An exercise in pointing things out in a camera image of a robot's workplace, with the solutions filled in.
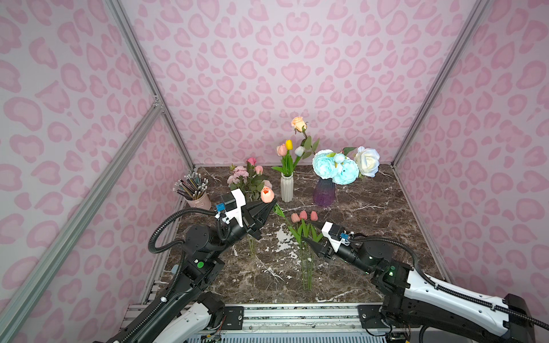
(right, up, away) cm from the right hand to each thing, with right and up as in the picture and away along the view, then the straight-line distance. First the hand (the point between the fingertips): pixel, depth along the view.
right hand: (308, 231), depth 65 cm
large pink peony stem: (-21, -11, +26) cm, 35 cm away
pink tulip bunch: (-5, +22, +24) cm, 33 cm away
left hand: (-10, +10, -11) cm, 18 cm away
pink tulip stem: (-1, -10, +26) cm, 28 cm away
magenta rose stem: (-24, +15, +42) cm, 51 cm away
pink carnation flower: (-29, +20, +40) cm, 53 cm away
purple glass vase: (+13, +10, +43) cm, 46 cm away
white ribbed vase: (-6, +13, +30) cm, 33 cm away
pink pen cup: (-48, +11, +32) cm, 59 cm away
